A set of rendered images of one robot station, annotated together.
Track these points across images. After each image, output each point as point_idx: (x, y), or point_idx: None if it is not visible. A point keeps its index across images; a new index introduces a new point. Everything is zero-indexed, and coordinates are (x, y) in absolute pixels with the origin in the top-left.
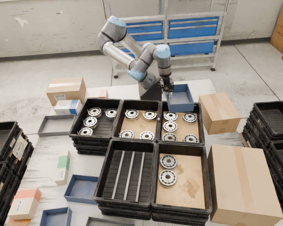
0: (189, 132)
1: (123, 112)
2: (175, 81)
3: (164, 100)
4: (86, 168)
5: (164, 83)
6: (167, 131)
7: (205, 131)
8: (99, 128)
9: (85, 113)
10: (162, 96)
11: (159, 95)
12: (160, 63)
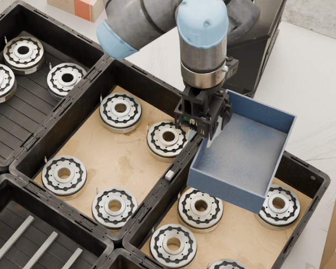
0: (248, 250)
1: (97, 94)
2: None
3: (264, 94)
4: None
5: (190, 105)
6: (183, 218)
7: (316, 259)
8: (12, 110)
9: None
10: (269, 77)
11: (247, 77)
12: (182, 50)
